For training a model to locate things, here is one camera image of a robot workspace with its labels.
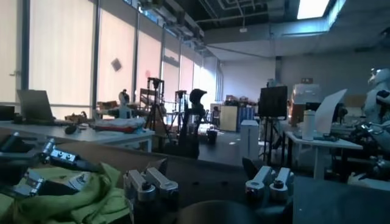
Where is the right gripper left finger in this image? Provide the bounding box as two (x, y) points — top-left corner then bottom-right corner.
(122, 158), (180, 211)

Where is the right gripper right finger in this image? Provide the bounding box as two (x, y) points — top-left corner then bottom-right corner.
(242, 156), (296, 202)

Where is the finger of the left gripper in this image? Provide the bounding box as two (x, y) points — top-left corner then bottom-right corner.
(38, 137), (103, 173)
(7, 169), (92, 199)

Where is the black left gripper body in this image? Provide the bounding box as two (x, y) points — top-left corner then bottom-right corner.
(0, 131), (42, 189)

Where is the yellow-green t-shirt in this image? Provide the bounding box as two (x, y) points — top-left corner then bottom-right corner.
(0, 163), (132, 224)

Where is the stack of folded clothes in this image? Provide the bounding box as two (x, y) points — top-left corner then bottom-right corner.
(91, 117), (147, 134)

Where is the large white desk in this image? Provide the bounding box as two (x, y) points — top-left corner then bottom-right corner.
(0, 120), (156, 153)

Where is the tall white cardboard box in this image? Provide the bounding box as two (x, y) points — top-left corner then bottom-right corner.
(239, 119), (260, 161)

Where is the grey laptop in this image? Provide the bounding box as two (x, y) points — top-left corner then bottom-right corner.
(16, 89), (55, 122)

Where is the small white standing desk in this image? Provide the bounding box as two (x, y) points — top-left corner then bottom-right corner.
(285, 130), (363, 180)

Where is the white drink bottle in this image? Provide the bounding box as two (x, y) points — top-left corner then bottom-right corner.
(302, 109), (316, 141)

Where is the black tablet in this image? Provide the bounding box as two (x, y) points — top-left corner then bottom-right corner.
(313, 133), (339, 142)

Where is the black monitor on stand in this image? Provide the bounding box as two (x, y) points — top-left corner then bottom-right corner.
(258, 85), (289, 165)

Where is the curved white sheet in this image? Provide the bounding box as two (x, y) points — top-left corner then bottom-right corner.
(314, 88), (348, 135)

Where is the white humanoid robot right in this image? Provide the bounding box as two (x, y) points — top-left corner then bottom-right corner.
(347, 67), (390, 189)

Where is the black camera tripod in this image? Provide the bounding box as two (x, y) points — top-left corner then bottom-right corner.
(144, 77), (167, 135)
(173, 89), (188, 128)

